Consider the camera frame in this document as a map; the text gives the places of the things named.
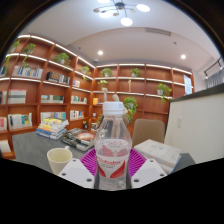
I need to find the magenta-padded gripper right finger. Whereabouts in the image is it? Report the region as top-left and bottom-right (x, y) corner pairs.
(128, 148), (168, 190)

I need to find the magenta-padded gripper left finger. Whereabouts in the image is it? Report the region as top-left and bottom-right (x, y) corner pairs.
(57, 148), (99, 190)

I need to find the clear plastic water bottle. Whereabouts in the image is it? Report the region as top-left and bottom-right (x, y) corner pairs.
(94, 101), (133, 192)

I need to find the white ceramic cup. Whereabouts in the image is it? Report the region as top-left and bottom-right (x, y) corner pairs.
(46, 146), (74, 176)

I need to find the stack of magazines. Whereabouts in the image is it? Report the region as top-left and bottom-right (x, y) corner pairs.
(61, 127), (98, 153)

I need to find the stack of colourful books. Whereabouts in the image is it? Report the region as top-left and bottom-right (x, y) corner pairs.
(35, 117), (70, 141)

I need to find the white counter with dark top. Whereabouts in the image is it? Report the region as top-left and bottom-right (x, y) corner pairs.
(164, 83), (224, 165)

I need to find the wooden artist mannequin figure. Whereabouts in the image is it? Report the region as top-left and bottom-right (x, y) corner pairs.
(102, 89), (130, 128)

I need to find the ceiling air vent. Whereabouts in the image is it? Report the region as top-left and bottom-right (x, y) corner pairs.
(144, 27), (173, 37)

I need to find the multi-globe ceiling lamp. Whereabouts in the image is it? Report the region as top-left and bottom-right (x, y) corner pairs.
(92, 0), (151, 28)

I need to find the wooden wall shelf unit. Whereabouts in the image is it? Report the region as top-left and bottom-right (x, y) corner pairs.
(0, 33), (196, 161)

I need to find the black metal rail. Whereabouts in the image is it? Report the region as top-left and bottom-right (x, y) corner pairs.
(203, 56), (224, 80)

